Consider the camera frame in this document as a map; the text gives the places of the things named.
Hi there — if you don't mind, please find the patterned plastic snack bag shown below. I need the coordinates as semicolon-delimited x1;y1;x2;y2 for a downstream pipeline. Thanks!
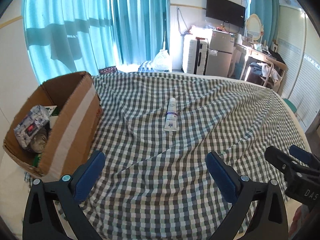
14;105;50;149

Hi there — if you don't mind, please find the brown cardboard box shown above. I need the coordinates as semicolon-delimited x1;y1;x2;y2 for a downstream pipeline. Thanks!
3;72;102;180

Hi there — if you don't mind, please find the white ointment tube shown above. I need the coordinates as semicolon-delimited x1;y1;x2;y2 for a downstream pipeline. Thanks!
164;98;177;132

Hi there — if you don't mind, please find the wooden desk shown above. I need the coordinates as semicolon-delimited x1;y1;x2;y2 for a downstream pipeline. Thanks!
228;44;287;92

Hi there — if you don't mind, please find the green checkered tablecloth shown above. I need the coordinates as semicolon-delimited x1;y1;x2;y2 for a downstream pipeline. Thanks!
80;73;309;239

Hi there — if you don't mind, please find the silver mini fridge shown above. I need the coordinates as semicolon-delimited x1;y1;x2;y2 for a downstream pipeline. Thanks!
206;30;234;77

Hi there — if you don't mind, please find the oval vanity mirror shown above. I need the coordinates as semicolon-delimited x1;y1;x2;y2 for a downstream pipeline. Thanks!
246;14;264;42

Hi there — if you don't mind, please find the white suitcase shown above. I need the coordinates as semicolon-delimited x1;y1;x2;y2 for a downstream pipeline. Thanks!
182;35;208;75

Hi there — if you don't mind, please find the white plastic bag by window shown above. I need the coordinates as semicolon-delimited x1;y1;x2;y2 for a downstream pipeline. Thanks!
152;49;172;72

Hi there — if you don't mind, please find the teal side curtain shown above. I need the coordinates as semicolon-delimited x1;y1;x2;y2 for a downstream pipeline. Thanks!
250;0;280;47

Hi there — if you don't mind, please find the teal window curtain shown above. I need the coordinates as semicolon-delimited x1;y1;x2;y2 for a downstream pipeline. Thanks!
22;0;170;83

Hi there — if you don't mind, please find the black wall television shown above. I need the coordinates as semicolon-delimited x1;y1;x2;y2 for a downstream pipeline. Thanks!
206;0;246;28

